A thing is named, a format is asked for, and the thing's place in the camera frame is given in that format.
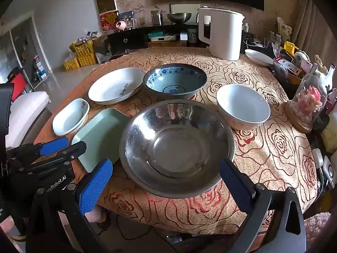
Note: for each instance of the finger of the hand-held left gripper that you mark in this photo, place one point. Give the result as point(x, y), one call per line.
point(75, 150)
point(52, 146)

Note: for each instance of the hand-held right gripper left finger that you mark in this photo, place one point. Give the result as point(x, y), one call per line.
point(96, 187)

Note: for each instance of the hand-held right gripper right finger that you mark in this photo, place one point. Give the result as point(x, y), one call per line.
point(234, 187)

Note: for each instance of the green rectangular plate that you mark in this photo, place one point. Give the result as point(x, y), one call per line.
point(102, 134)

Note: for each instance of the large stainless steel bowl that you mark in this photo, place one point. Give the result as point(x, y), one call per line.
point(173, 147)

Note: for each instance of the white ceramic bowl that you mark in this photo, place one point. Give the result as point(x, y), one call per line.
point(242, 105)

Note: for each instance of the blue patterned ceramic bowl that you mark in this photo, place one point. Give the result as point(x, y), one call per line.
point(175, 80)

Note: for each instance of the small white oval dish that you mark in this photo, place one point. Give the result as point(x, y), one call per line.
point(69, 118)

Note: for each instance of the white cushion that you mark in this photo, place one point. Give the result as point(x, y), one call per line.
point(26, 110)

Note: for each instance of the red chair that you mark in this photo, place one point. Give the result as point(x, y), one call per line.
point(19, 84)

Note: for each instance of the white deep plate black rim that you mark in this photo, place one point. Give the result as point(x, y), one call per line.
point(113, 87)

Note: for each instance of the shelf with boxes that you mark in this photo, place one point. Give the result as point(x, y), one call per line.
point(39, 67)

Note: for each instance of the yellow plastic crate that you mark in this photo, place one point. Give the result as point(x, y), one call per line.
point(71, 64)
point(87, 60)
point(84, 48)

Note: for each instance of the white handheld device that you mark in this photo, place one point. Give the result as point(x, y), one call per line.
point(329, 171)

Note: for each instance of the cardboard box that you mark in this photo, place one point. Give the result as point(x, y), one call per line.
point(100, 48)

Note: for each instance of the glass dome with pink flowers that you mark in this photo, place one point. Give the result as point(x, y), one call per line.
point(306, 100)

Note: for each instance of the black low cabinet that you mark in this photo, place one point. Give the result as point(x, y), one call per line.
point(131, 35)

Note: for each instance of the plain white plate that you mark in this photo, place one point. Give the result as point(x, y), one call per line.
point(259, 56)

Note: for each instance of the pink round ornament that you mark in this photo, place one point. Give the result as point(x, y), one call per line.
point(121, 25)

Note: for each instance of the red gift box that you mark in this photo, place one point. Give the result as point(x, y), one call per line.
point(108, 20)

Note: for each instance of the wooden box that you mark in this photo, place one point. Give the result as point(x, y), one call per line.
point(163, 44)

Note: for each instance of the stack of books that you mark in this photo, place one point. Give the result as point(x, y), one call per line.
point(161, 36)

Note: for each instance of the blue box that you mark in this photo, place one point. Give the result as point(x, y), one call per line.
point(127, 15)

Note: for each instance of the glass jar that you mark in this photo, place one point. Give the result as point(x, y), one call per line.
point(142, 21)

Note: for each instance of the yellow plastic box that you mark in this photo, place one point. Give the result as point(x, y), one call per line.
point(289, 48)

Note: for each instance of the white electric kettle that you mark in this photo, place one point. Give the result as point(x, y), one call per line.
point(223, 34)

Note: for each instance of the steel cup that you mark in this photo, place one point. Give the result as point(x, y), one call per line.
point(157, 18)

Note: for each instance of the white printed jar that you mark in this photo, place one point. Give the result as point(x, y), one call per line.
point(192, 35)

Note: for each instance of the small white box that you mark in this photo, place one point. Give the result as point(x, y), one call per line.
point(183, 35)

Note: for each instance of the steel bowl on stand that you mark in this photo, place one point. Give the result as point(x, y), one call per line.
point(179, 17)

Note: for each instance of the white board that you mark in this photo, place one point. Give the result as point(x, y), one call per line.
point(184, 8)

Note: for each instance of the beige curtain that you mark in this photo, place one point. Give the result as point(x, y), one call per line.
point(304, 18)

